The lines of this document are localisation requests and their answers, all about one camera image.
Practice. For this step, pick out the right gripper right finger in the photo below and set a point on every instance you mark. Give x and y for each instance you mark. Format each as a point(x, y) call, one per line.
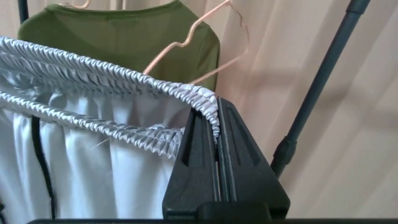
point(255, 183)

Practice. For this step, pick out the black clothes rack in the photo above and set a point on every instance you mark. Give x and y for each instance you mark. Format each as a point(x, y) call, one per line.
point(309, 99)

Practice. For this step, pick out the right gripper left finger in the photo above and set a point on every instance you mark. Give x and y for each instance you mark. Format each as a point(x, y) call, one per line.
point(189, 180)

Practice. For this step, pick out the green printed shirt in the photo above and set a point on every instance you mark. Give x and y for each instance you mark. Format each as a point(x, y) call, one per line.
point(109, 37)

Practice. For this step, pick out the pale grey garment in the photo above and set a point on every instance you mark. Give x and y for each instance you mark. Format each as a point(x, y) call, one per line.
point(93, 174)

